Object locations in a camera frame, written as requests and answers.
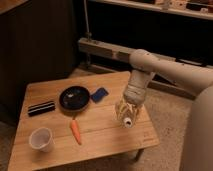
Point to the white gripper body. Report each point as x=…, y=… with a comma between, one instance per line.
x=135, y=94

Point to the clear yellow plastic bottle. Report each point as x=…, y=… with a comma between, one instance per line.
x=127, y=113

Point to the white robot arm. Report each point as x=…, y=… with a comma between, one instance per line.
x=197, y=154

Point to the blue sponge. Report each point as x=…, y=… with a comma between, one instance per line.
x=99, y=95

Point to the black round plate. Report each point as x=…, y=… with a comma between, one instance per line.
x=74, y=98

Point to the wooden bench beam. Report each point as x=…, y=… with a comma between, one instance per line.
x=106, y=50

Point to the orange carrot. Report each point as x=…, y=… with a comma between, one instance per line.
x=75, y=131

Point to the wooden low table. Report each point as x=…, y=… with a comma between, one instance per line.
x=101, y=133

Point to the metal pole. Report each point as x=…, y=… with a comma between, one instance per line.
x=88, y=33

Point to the white paper cup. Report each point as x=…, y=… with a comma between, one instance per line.
x=41, y=139

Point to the wooden shelf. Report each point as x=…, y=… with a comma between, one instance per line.
x=151, y=7

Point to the black handle on bench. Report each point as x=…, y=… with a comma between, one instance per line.
x=199, y=64

